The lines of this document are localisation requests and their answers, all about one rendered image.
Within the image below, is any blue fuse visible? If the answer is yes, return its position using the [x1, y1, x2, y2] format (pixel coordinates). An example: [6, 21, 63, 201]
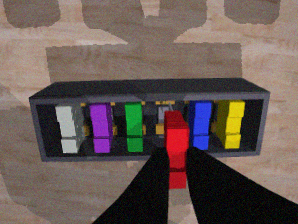
[188, 100, 212, 151]

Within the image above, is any black fuse block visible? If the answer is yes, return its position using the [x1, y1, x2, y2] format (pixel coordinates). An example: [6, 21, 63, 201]
[29, 77, 270, 163]

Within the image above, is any green fuse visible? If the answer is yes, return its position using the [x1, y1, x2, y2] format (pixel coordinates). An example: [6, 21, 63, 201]
[125, 101, 142, 152]

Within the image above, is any red fuse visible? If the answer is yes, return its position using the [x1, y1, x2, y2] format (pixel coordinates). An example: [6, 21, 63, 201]
[164, 103, 189, 189]

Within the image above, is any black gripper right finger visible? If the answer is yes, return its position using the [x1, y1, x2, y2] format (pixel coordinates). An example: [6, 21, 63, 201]
[186, 147, 298, 224]

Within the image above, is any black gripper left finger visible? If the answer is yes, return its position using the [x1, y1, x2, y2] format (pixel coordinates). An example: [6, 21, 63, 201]
[92, 148, 169, 224]

